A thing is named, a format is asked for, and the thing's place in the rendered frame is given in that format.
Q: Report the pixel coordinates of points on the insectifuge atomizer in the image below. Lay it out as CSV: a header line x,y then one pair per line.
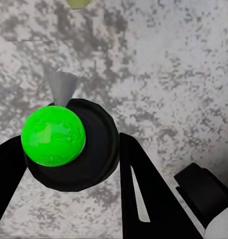
x,y
72,145

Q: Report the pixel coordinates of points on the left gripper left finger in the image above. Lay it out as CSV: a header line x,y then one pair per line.
x,y
12,168

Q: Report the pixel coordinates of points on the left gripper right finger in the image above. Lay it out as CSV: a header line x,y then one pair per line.
x,y
168,220

